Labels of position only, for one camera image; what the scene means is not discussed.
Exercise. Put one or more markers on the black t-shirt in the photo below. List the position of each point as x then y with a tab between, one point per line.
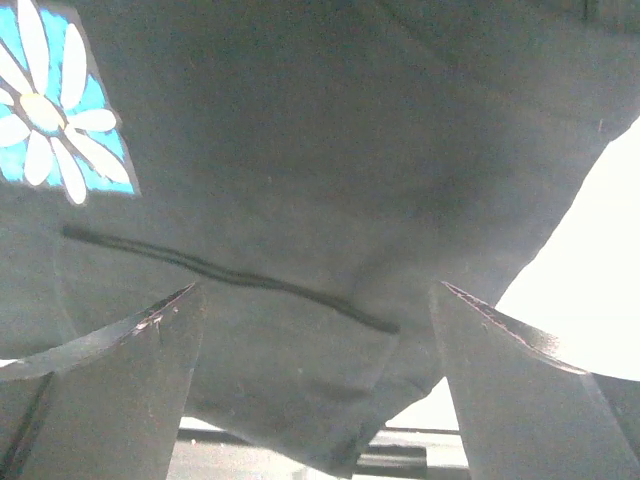
317	163

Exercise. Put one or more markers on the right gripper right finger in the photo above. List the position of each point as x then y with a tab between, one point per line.
523	412

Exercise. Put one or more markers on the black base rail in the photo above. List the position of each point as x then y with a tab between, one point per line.
203	451

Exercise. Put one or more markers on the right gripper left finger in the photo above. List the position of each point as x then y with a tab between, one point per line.
107	405

